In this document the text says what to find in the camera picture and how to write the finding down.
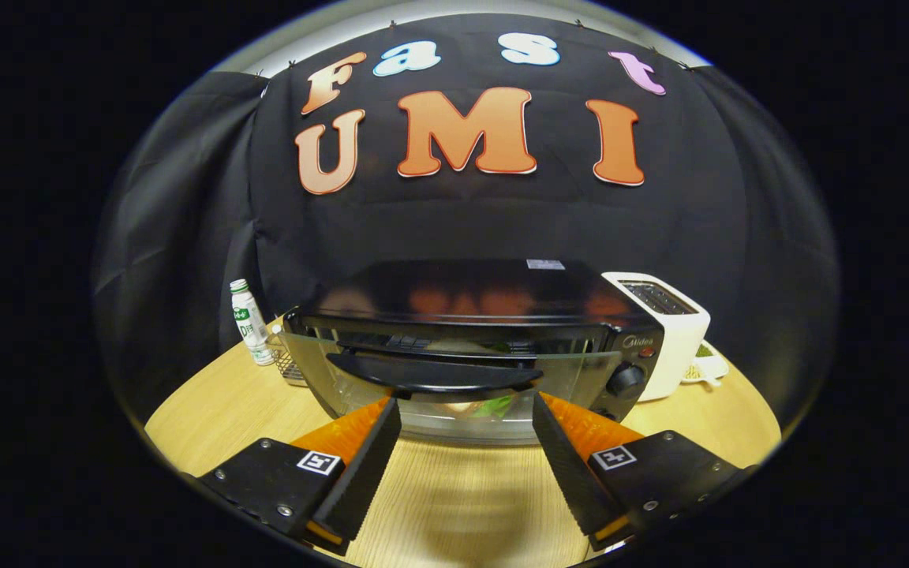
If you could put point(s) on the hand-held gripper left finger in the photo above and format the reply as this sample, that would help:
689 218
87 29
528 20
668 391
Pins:
364 473

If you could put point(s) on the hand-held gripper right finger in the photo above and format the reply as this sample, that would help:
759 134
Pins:
569 473

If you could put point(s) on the lettuce bread sandwich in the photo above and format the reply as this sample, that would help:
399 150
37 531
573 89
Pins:
495 407

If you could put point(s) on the black toaster oven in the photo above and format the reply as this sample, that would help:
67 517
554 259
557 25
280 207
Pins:
462 296

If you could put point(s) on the white bread toaster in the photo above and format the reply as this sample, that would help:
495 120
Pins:
675 347

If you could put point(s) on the small white dish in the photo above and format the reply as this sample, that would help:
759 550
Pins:
708 369

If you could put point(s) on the white green drink bottle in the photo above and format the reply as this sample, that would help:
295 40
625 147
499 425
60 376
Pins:
251 327

